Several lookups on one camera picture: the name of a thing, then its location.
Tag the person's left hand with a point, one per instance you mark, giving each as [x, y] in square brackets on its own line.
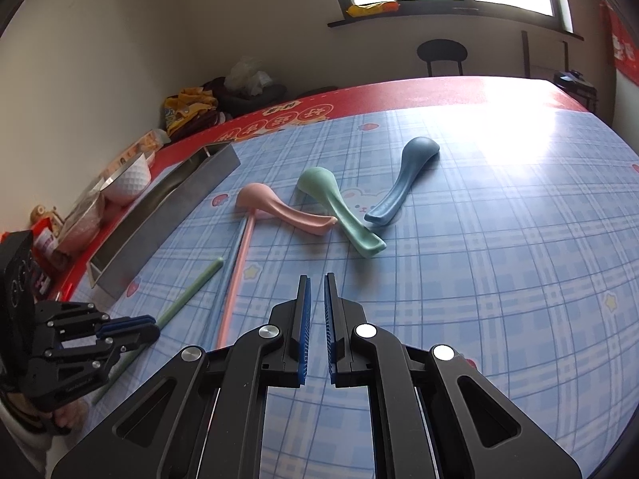
[70, 414]

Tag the dark fabric basket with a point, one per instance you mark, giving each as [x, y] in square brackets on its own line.
[259, 100]

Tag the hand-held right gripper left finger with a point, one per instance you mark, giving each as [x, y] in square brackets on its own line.
[307, 329]

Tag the white textured bowl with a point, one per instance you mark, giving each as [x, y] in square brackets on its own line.
[127, 179]

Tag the dark folded frame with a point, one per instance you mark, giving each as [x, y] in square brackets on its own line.
[525, 55]

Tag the red printed cloth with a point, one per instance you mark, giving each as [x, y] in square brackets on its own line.
[621, 45]

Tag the green chopstick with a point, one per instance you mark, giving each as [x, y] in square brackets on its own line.
[194, 289]

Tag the metal utensil tray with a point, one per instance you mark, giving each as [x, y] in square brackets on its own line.
[164, 224]

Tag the person's left forearm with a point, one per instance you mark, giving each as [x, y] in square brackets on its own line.
[30, 454]

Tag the blue spoon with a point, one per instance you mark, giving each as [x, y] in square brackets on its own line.
[419, 152]

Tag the white plastic bag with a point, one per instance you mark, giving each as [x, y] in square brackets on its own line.
[247, 77]

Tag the yellow bag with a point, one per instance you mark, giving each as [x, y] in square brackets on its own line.
[372, 8]

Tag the yellow clothes pile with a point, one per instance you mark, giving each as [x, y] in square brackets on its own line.
[189, 107]

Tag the pink spoon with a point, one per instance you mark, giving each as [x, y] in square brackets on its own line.
[254, 197]

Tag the black chair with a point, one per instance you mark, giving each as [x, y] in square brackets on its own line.
[442, 50]

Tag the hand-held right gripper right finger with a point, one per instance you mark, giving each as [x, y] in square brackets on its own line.
[328, 329]

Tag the green spoon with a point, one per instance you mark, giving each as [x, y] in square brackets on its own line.
[319, 182]

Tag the small toy figure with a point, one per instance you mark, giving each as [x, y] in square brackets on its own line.
[45, 234]

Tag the red printed tablecloth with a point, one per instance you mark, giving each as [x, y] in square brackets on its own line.
[399, 92]

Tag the tissue box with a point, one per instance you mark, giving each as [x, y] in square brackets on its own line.
[140, 147]

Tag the black rice cooker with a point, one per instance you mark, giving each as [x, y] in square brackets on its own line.
[574, 85]

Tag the pink chopstick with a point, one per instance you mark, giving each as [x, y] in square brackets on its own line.
[237, 279]

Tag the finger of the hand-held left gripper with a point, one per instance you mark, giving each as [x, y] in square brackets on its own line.
[75, 369]
[125, 325]

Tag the blue chopstick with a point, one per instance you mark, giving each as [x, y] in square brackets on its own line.
[220, 289]

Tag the covered bowl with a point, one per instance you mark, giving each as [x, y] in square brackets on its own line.
[80, 224]

